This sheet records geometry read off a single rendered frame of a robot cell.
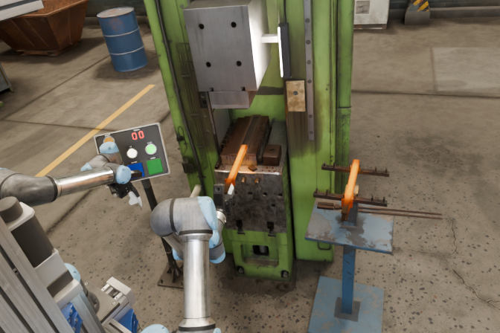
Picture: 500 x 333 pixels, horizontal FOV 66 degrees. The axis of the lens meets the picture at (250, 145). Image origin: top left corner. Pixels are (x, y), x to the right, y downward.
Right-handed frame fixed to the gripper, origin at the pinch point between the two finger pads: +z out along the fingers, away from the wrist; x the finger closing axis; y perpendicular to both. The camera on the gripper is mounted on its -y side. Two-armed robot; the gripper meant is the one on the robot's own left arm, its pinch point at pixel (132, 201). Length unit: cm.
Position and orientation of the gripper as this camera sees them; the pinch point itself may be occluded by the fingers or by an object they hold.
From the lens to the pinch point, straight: 203.4
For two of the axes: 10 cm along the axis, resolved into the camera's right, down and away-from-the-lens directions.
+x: 8.2, 2.3, -5.2
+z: 1.1, 8.3, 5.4
